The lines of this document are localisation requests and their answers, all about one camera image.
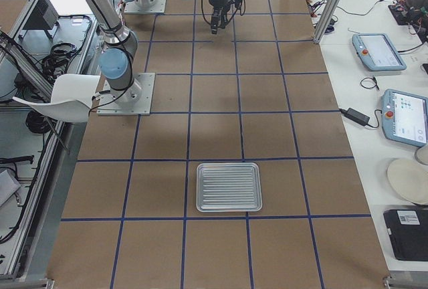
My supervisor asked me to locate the silver metal tray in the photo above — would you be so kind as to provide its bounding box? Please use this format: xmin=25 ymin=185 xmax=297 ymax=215
xmin=196 ymin=162 xmax=263 ymax=213

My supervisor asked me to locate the upper teach pendant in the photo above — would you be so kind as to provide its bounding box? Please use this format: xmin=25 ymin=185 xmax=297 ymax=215
xmin=352 ymin=33 xmax=407 ymax=72

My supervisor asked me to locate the teach pendant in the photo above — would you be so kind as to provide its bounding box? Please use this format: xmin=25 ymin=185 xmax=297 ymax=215
xmin=381 ymin=89 xmax=427 ymax=147
xmin=352 ymin=33 xmax=407 ymax=72

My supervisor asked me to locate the black power adapter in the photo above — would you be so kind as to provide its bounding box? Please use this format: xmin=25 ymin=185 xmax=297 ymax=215
xmin=339 ymin=108 xmax=370 ymax=126

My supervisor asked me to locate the white chair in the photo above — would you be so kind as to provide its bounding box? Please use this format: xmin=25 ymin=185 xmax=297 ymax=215
xmin=13 ymin=74 xmax=100 ymax=123

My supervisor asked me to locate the lower teach pendant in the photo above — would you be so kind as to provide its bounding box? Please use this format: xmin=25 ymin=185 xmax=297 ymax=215
xmin=381 ymin=89 xmax=427 ymax=147

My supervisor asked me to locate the white round plate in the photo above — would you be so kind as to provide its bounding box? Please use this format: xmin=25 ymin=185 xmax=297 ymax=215
xmin=387 ymin=159 xmax=427 ymax=206

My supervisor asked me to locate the black laptop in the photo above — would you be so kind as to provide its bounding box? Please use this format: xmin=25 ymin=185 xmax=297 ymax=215
xmin=383 ymin=209 xmax=427 ymax=262

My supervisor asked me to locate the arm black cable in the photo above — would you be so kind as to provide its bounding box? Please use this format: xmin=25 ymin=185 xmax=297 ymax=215
xmin=199 ymin=0 xmax=248 ymax=29

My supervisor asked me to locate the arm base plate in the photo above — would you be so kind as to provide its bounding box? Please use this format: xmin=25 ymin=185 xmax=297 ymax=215
xmin=96 ymin=73 xmax=155 ymax=116
xmin=124 ymin=0 xmax=167 ymax=15

